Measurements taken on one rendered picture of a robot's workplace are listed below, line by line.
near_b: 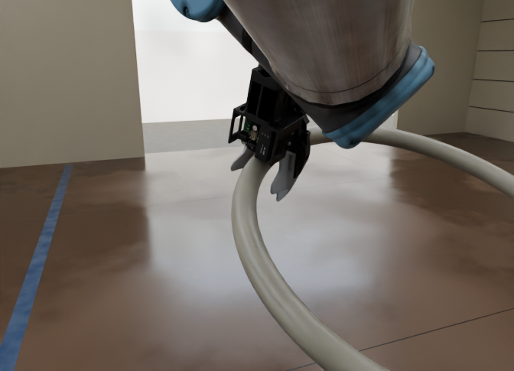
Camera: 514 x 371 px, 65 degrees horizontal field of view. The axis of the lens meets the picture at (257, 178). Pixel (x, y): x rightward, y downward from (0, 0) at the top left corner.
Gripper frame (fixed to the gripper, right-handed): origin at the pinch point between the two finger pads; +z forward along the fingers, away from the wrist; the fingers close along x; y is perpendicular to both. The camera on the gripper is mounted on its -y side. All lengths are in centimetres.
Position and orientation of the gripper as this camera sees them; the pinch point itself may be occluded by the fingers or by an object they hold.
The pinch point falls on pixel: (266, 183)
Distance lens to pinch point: 62.7
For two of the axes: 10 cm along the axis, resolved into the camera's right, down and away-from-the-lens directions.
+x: 8.1, 4.6, -3.7
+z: -1.7, 7.9, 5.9
